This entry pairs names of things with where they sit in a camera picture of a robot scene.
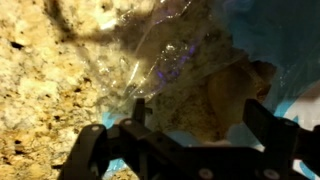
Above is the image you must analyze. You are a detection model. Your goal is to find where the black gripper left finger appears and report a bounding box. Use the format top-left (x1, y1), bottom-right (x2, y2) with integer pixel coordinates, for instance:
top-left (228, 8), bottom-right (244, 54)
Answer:
top-left (132, 98), bottom-right (153, 124)

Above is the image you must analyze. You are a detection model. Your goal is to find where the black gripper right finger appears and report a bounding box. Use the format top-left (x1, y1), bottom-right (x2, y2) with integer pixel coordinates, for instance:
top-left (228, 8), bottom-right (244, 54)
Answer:
top-left (243, 99), bottom-right (299, 156)

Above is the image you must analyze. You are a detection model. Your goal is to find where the brown russet potato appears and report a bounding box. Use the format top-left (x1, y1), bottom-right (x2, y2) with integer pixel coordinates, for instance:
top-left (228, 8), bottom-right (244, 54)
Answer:
top-left (208, 62), bottom-right (276, 127)

